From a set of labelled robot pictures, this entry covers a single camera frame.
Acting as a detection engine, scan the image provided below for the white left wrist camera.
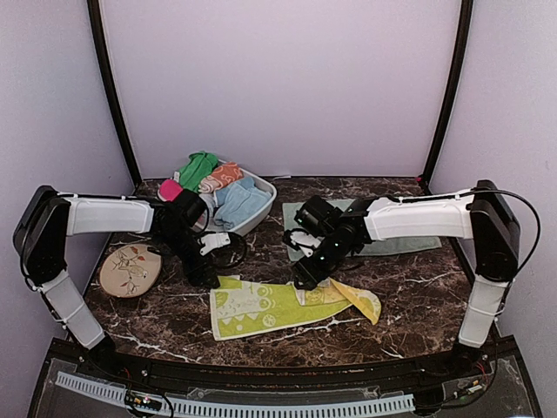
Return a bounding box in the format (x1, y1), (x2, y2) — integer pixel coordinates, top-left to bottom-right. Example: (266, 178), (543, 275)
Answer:
(198, 232), (231, 256)

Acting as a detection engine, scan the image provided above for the black left camera cable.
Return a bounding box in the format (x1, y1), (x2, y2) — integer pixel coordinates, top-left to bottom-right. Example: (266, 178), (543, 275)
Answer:
(191, 208), (249, 270)

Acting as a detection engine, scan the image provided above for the black right corner post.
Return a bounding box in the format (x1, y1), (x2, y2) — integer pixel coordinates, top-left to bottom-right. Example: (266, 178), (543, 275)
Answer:
(419, 0), (474, 190)

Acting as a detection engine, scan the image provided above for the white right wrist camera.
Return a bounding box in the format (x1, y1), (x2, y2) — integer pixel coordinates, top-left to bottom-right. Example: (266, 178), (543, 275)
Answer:
(283, 228), (321, 257)

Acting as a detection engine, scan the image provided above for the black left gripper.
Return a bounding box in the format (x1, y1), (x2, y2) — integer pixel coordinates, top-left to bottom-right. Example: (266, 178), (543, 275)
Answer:
(157, 226), (220, 288)

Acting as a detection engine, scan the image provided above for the green rolled towel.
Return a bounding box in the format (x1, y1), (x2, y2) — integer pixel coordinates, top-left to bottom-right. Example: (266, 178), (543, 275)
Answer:
(178, 152), (218, 192)

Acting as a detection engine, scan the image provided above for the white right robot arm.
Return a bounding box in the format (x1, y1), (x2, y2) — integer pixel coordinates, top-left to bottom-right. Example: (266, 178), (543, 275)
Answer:
(292, 180), (520, 378)

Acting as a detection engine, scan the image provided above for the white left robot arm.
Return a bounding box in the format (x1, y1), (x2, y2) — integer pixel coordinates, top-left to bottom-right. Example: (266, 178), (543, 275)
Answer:
(12, 185), (220, 380)

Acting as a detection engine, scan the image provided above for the black front table rail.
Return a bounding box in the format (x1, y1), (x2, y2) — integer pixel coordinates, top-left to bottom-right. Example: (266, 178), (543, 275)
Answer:
(47, 337), (516, 392)

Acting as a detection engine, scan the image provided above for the yellow green patterned towel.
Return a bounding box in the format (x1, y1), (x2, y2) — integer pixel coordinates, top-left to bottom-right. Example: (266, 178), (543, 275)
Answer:
(210, 276), (382, 341)

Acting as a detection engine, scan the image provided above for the black corner post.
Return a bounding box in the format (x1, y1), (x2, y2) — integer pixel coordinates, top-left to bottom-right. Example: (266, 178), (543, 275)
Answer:
(419, 0), (474, 190)
(86, 0), (143, 187)

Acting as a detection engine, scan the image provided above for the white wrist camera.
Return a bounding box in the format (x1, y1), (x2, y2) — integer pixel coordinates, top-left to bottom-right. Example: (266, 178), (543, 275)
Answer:
(283, 228), (321, 257)
(198, 232), (231, 256)

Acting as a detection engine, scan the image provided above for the mint green panda towel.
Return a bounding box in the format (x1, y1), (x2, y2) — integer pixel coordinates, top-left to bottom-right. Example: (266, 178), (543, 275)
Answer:
(282, 202), (442, 257)

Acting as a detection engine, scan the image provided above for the light blue rolled towel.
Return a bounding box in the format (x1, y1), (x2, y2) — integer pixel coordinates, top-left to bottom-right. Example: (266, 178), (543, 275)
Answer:
(214, 177), (272, 230)

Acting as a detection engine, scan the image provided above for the grey plastic basin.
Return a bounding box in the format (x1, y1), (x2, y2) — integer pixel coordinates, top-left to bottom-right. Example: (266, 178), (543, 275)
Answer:
(194, 168), (277, 236)

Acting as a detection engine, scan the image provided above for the pink microfibre towel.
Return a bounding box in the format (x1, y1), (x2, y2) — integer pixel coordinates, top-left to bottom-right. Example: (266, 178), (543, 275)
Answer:
(158, 179), (183, 202)

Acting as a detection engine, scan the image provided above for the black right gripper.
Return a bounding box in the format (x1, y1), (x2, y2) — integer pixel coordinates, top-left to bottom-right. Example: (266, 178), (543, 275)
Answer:
(292, 230), (355, 290)

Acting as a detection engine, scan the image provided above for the black left corner post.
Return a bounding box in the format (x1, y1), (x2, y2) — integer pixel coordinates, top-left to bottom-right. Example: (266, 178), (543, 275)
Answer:
(86, 0), (143, 187)

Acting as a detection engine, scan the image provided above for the orange rolled towel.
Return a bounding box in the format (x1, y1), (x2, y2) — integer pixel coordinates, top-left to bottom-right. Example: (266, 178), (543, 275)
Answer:
(198, 162), (244, 193)

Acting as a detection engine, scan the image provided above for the round painted ceramic plate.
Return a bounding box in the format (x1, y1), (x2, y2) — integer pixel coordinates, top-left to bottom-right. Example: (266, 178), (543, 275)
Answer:
(99, 244), (162, 299)

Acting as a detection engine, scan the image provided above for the small blue rolled towel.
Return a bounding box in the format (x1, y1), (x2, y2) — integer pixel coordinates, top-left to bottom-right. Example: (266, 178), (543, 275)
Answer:
(198, 193), (217, 219)

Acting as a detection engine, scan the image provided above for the grey slotted cable duct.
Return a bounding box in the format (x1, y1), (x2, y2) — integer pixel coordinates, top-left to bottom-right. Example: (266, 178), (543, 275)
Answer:
(54, 372), (416, 417)

